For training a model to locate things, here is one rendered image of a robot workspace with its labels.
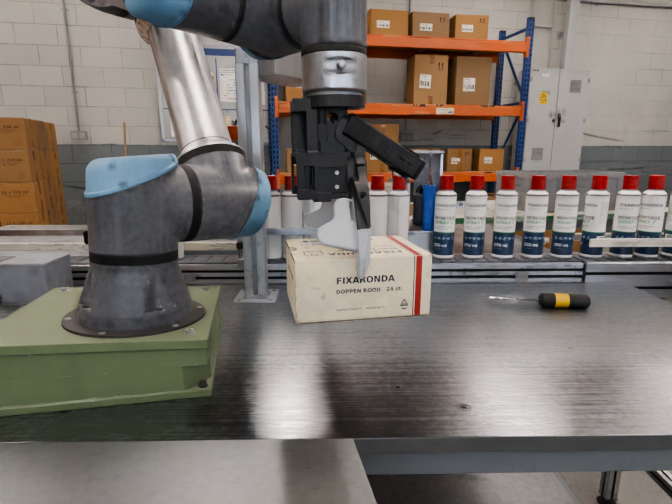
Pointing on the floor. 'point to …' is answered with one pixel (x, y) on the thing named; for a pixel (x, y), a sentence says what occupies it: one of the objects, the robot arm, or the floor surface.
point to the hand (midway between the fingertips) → (353, 262)
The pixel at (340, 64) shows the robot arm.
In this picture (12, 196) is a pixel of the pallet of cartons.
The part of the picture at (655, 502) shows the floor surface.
